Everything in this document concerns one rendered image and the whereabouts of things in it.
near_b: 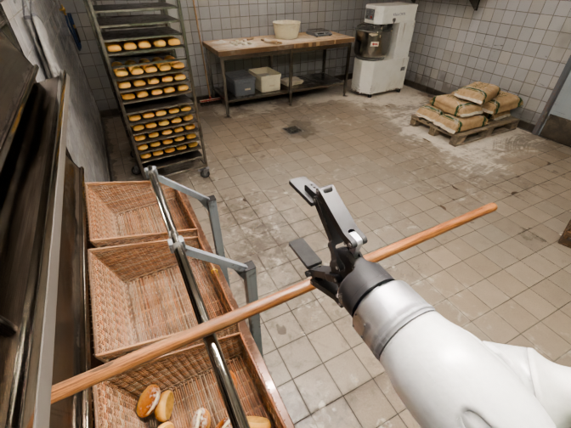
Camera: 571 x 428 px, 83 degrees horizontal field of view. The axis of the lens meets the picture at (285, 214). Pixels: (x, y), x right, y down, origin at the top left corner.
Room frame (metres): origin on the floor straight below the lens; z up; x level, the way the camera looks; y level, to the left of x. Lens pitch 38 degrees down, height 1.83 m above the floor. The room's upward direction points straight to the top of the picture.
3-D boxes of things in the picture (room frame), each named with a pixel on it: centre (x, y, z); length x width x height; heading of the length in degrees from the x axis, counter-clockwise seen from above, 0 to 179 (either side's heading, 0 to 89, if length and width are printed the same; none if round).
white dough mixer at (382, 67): (5.88, -1.55, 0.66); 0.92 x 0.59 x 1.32; 117
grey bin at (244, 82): (5.18, 0.70, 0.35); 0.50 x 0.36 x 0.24; 27
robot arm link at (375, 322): (0.24, -0.13, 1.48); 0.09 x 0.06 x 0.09; 118
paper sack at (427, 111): (4.36, -2.13, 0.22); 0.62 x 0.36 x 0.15; 122
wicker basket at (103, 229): (1.41, 0.79, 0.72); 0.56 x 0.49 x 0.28; 28
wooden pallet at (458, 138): (4.33, -2.48, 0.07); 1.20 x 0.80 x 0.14; 117
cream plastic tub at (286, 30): (5.64, -0.02, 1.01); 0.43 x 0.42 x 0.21; 117
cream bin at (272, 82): (5.37, 0.33, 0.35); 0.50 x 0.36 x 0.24; 28
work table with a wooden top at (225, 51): (5.50, 0.08, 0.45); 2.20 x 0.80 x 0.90; 117
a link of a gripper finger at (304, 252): (0.42, -0.03, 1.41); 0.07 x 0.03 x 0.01; 28
